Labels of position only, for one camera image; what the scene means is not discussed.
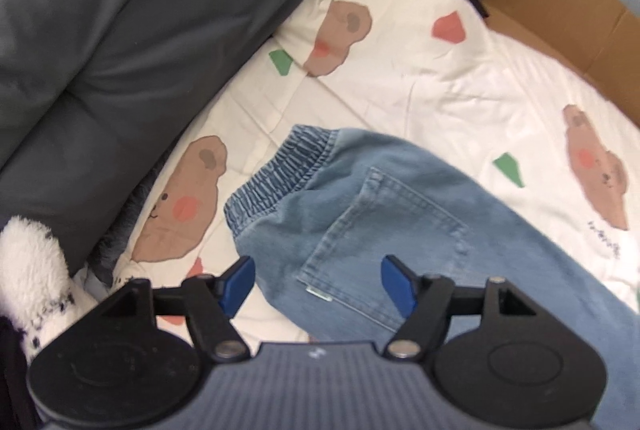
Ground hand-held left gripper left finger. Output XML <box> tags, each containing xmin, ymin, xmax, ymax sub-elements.
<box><xmin>100</xmin><ymin>256</ymin><xmax>257</xmax><ymax>362</ymax></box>

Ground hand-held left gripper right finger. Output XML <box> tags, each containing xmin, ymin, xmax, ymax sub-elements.
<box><xmin>381</xmin><ymin>255</ymin><xmax>536</xmax><ymax>359</ymax></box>

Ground blue denim pants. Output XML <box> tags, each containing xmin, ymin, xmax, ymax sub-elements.
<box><xmin>224</xmin><ymin>125</ymin><xmax>640</xmax><ymax>430</ymax></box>

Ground white fluffy spotted blanket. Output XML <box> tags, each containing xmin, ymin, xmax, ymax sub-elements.
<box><xmin>0</xmin><ymin>216</ymin><xmax>101</xmax><ymax>364</ymax></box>

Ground bear printed bed sheet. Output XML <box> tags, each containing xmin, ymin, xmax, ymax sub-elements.
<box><xmin>75</xmin><ymin>0</ymin><xmax>640</xmax><ymax>346</ymax></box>

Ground dark grey pillow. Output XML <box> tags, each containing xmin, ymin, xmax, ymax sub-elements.
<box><xmin>0</xmin><ymin>0</ymin><xmax>341</xmax><ymax>281</ymax></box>

